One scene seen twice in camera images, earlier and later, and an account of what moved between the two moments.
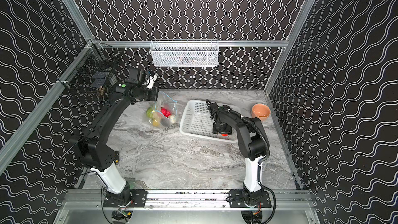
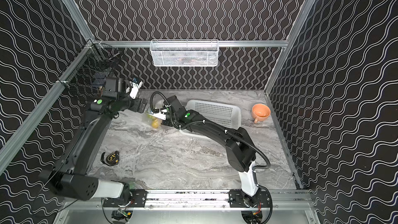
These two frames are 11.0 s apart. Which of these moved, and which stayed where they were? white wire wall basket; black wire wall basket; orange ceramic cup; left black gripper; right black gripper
Moved: left black gripper; right black gripper
Stayed: orange ceramic cup; white wire wall basket; black wire wall basket
